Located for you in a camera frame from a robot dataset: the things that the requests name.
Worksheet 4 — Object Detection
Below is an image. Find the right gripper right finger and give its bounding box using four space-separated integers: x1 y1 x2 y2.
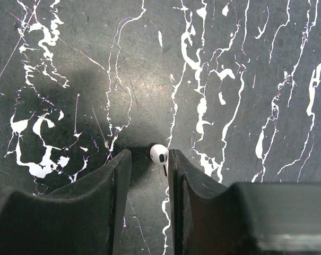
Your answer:
168 149 321 254

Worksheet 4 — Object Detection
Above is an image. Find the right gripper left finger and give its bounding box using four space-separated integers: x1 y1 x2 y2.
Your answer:
0 149 132 254

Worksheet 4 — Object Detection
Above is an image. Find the white earbud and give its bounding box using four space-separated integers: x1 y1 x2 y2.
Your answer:
150 144 169 177

